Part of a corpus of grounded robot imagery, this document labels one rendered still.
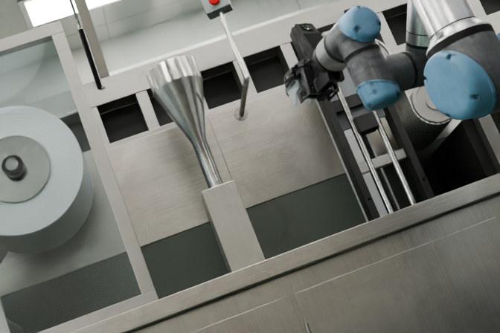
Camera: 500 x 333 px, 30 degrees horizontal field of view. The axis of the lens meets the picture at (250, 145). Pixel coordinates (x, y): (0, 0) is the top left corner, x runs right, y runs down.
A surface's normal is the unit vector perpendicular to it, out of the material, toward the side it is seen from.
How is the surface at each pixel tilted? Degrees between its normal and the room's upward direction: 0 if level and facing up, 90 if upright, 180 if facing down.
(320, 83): 82
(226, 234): 90
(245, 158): 90
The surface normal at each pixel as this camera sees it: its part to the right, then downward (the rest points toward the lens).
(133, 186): 0.06, -0.29
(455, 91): -0.81, 0.33
